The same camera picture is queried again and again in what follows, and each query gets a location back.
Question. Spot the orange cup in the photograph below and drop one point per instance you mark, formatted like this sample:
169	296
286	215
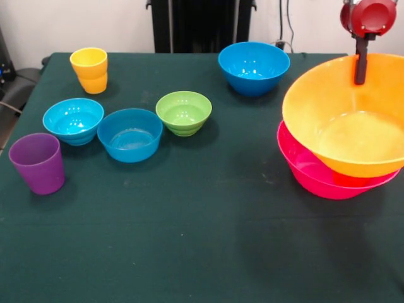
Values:
350	180

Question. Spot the purple cup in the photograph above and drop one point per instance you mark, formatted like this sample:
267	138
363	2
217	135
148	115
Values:
38	167

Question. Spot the small green bowl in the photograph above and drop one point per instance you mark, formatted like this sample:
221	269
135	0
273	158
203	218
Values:
183	113

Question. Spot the black power plug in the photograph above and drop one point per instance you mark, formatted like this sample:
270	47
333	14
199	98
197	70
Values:
279	46

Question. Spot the yellow cup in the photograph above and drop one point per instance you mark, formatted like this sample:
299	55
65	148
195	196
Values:
90	72

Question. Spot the large orange bowl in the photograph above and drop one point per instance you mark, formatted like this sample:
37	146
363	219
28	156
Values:
309	104

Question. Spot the large pink bowl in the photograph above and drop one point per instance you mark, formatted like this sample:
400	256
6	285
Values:
303	167

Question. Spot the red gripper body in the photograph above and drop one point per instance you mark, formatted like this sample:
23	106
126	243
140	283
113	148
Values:
372	15

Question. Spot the dark green tablecloth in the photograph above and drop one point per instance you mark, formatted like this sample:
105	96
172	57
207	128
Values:
94	236

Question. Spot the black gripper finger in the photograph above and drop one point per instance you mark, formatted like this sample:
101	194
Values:
360	63

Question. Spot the dark blue bowl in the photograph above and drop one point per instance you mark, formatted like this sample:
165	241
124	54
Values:
129	139

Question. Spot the black computer tower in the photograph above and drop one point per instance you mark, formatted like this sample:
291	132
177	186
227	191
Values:
6	63

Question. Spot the small light blue bowl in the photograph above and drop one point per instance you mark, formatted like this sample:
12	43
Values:
74	121

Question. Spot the medium blue bowl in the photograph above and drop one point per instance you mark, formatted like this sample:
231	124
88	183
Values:
252	69

